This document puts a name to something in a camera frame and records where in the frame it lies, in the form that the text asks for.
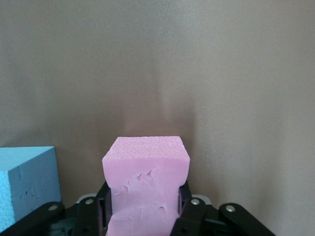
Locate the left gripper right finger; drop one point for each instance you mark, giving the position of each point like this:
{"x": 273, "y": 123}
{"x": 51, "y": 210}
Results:
{"x": 194, "y": 216}

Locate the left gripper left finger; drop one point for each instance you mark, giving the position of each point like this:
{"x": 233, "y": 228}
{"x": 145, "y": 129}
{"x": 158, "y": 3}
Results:
{"x": 83, "y": 218}

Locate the light pink dimpled foam cube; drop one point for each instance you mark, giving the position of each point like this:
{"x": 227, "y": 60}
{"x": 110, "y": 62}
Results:
{"x": 145, "y": 177}

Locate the blue foam cube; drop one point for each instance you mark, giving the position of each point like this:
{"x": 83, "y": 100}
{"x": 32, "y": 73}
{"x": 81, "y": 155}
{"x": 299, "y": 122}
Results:
{"x": 29, "y": 177}

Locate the brown table mat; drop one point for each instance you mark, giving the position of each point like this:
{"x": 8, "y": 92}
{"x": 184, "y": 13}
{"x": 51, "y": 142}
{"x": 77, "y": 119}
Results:
{"x": 172, "y": 73}

